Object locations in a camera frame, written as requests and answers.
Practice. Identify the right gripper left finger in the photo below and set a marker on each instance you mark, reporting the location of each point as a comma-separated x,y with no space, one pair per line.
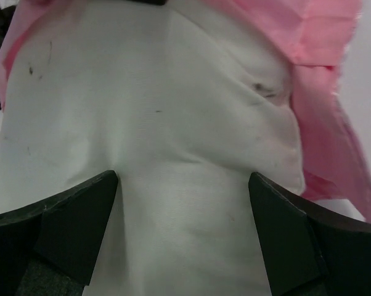
51,247

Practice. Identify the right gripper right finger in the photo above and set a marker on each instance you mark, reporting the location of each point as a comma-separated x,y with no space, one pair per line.
308,249

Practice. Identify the pink pillowcase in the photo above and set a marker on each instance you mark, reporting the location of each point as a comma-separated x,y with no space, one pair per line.
324,92

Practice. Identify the white pillow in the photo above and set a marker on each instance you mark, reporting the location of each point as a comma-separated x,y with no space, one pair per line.
161,123

